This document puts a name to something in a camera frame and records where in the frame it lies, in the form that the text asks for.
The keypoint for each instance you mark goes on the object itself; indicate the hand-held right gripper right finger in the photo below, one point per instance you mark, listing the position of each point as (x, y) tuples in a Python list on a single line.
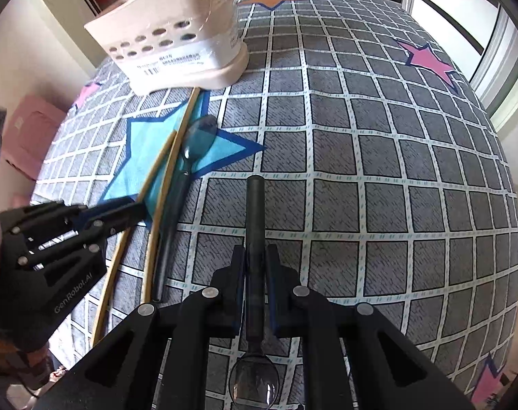
[(270, 290)]

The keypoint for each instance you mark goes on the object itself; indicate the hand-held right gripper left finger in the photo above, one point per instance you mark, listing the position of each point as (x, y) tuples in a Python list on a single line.
[(239, 282)]

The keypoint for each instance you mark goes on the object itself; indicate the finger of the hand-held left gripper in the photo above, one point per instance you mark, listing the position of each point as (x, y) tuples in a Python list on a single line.
[(84, 237), (113, 211)]

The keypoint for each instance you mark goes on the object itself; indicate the dark translucent plastic spoon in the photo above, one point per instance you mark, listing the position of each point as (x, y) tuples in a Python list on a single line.
[(201, 136), (254, 222)]

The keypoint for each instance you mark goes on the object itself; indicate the plain wooden chopstick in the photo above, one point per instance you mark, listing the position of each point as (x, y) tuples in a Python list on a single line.
[(185, 115), (170, 158)]

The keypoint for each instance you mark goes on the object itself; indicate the beige plastic utensil holder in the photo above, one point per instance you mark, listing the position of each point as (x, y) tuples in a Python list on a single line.
[(177, 51)]

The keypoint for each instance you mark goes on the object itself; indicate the pink plastic stool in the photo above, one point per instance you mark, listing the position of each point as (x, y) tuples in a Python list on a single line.
[(32, 132)]

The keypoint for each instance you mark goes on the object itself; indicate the grey checked star tablecloth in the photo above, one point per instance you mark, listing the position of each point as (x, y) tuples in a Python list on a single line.
[(370, 179)]

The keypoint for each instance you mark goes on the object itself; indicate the white refrigerator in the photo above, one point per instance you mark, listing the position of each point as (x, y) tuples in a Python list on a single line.
[(446, 21)]

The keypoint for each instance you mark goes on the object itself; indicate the white sliding door frame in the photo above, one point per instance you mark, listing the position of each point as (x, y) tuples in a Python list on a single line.
[(506, 85)]

